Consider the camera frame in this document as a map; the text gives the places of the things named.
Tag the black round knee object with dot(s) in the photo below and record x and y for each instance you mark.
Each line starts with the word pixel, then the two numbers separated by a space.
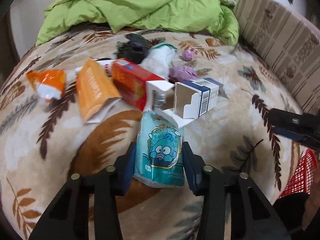
pixel 291 209

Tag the red plastic mesh basket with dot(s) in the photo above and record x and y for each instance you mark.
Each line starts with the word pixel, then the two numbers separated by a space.
pixel 302 179

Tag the leaf pattern bed blanket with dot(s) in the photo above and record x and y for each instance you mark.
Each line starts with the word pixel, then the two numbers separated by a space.
pixel 44 139

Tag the black plastic bag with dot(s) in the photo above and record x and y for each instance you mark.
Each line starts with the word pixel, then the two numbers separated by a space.
pixel 135 50

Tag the blue white cigarette box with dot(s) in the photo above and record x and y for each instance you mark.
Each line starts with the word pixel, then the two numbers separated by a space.
pixel 183 102

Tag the small purple paper ball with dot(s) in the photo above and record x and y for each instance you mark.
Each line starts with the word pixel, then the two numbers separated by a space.
pixel 188 55

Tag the green duvet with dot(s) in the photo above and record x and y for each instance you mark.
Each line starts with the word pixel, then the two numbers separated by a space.
pixel 185 16

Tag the purple wrapper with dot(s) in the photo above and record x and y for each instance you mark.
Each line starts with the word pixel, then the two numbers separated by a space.
pixel 182 73

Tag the orange snack wrapper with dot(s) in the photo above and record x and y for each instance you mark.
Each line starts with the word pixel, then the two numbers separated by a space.
pixel 49 84

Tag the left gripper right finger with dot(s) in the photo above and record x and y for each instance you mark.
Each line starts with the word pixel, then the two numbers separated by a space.
pixel 193 165

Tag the orange paper packet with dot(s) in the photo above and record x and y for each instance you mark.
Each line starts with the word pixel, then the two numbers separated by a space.
pixel 96 92

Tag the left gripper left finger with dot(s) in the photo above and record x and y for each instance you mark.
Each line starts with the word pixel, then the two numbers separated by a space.
pixel 125 168

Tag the teal cartoon tissue pack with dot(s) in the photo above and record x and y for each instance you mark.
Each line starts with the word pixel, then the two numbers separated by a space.
pixel 158 161

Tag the white green-trimmed sock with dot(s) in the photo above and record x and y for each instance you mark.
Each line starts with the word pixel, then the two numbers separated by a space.
pixel 158 59

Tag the striped brown bolster cushion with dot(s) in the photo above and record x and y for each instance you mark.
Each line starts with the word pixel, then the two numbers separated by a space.
pixel 288 43

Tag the red white carton box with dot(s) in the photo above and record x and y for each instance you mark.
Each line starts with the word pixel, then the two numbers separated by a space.
pixel 130 80

